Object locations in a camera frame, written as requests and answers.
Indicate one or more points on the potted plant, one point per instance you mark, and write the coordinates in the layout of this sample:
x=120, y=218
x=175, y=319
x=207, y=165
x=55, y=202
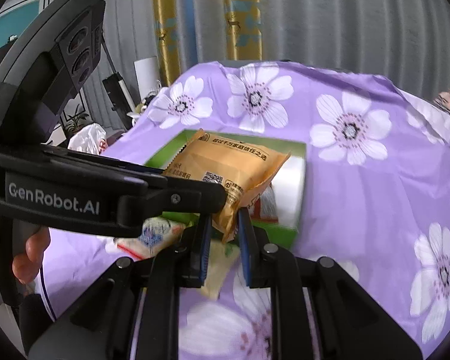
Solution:
x=77, y=121

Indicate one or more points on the person's left hand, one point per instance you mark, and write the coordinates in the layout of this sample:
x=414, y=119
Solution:
x=26, y=266

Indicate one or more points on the grey curtain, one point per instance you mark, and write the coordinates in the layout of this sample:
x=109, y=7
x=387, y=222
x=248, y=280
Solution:
x=407, y=41

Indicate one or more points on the green cardboard box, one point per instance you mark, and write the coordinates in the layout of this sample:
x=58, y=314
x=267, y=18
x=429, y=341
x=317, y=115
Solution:
x=288, y=185

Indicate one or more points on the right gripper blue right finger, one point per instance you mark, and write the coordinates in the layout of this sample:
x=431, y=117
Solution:
x=252, y=241

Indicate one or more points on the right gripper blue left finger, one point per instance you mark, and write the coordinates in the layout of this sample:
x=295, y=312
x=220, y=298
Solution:
x=199, y=250

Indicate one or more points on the yellow blue curtain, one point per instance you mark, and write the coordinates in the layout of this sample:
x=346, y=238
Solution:
x=189, y=32

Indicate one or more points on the cream red-edged snack packet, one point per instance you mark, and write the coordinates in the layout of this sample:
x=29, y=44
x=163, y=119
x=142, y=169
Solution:
x=157, y=233

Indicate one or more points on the white plastic bag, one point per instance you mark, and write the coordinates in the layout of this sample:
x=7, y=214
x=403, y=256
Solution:
x=91, y=139

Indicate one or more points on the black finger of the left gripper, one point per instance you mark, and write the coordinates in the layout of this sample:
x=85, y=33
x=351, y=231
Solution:
x=195, y=194

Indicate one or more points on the white cylinder bin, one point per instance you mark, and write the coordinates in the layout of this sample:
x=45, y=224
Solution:
x=148, y=78

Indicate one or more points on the orange yellow snack packet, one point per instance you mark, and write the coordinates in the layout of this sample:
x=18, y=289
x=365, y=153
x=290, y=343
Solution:
x=244, y=169

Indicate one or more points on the green white snack packet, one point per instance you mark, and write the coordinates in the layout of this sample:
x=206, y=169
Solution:
x=221, y=259

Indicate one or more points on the red grey snack packet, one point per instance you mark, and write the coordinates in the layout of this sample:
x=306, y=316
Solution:
x=264, y=208

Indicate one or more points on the black floor lamp stand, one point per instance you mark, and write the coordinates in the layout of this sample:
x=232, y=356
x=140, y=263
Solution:
x=117, y=90

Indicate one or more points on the purple floral tablecloth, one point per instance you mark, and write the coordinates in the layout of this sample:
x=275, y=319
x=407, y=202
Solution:
x=377, y=172

